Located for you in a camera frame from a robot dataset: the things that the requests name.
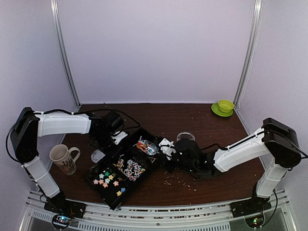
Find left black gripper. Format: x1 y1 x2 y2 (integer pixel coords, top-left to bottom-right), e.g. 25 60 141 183
93 131 123 159

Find metal scoop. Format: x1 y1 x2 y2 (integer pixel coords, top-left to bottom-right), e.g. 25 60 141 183
136 140 159 156

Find clear plastic cup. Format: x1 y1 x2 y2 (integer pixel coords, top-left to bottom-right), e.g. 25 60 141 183
176 131 195 141

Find black three-compartment candy tray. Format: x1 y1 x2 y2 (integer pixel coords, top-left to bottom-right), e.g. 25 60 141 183
83 128 165 210

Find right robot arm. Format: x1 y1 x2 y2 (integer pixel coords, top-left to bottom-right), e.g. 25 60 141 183
158 118 307 213

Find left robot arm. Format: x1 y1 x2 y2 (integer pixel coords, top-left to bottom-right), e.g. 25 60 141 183
6 107 128 214

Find clear plastic lid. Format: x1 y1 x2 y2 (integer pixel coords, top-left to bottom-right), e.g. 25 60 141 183
91 150 105 163

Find cream floral mug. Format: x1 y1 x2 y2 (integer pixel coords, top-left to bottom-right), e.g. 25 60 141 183
49 144 80 176

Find green saucer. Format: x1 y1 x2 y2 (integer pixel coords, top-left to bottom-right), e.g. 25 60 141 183
211 103 233 117

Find green bowl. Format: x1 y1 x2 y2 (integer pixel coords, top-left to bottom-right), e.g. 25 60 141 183
218 100 234 113

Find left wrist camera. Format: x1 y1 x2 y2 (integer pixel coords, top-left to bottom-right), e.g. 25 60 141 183
112 131 128 145

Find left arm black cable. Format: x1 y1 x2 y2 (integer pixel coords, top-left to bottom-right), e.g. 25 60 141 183
6 107 141 164

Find front aluminium rail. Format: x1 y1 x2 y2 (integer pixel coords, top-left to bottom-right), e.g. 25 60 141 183
17 192 297 231

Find left aluminium frame post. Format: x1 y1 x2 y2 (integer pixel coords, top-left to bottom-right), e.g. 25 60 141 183
50 0 81 108

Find aluminium frame post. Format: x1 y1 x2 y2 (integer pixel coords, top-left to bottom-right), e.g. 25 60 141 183
50 0 81 108
233 0 263 110

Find right aluminium frame post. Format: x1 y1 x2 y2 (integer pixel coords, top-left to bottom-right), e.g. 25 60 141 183
233 0 263 110

